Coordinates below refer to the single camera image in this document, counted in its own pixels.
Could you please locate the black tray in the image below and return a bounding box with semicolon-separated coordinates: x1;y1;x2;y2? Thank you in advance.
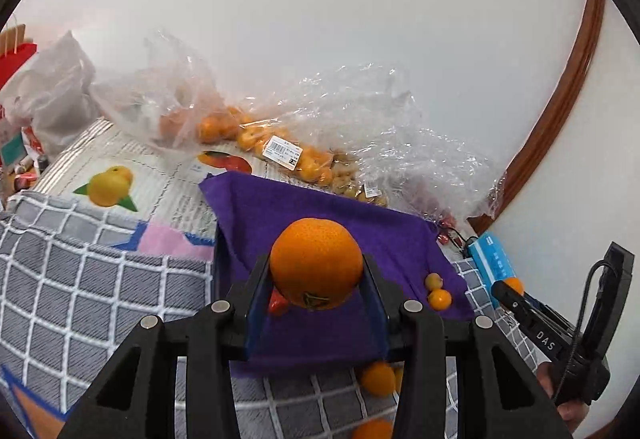
212;219;224;305

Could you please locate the red tomato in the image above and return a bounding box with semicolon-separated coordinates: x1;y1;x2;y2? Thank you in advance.
268;289;290;317

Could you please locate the white fruit print sheet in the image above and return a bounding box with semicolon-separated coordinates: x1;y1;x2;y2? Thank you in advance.
30;116;281;260

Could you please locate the labelled clear bag of mandarins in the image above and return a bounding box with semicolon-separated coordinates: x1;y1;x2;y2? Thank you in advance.
200;94;351;185

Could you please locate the brown paper bag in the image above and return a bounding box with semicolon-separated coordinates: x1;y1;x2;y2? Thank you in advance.
0;16;31;55

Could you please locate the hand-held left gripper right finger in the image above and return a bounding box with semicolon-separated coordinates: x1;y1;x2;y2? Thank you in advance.
360;253;573;439

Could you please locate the white plastic bag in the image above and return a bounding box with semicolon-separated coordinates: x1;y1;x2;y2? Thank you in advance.
0;30;101;160

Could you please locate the red white packet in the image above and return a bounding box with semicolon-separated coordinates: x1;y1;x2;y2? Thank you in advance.
20;124;47;160

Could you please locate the teal white box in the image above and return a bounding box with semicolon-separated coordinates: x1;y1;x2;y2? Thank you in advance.
0;132;28;167

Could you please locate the blue tissue pack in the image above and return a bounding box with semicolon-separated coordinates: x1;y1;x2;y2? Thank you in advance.
467;233;526;310

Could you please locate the brown wooden door frame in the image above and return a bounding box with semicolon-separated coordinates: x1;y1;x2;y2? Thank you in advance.
467;0;608;235

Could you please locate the clear bag with few mandarins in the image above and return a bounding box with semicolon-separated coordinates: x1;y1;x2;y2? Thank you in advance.
90;32;236;156

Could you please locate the oblong orange mandarin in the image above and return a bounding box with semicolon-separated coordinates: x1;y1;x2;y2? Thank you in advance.
361;360;397;396

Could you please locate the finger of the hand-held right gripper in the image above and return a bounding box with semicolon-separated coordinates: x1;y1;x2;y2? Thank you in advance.
491;280;543;336
522;293;571;329

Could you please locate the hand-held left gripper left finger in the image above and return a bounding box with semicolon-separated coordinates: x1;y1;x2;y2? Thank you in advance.
56;253;281;439

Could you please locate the cluster of small red tomatoes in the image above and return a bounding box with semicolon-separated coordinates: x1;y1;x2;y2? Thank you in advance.
400;169;458;246

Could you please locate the red paper bag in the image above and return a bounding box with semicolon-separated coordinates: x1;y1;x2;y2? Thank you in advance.
0;42;39;130

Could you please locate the large crumpled clear plastic bag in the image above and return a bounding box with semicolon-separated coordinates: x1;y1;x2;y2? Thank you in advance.
300;62;508;230

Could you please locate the clear bag of loquats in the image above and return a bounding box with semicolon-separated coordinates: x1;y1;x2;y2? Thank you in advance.
330;154;396;210

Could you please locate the person's right hand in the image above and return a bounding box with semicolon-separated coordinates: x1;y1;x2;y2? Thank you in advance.
537;361;593;435

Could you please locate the grey plaid star blanket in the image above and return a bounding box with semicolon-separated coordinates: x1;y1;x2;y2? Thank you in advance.
0;192;551;439

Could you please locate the purple towel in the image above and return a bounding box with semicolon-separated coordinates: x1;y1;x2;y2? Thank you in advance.
199;170;476;375

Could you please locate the large orange mandarin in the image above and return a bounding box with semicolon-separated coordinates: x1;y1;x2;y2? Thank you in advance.
270;218;364;311

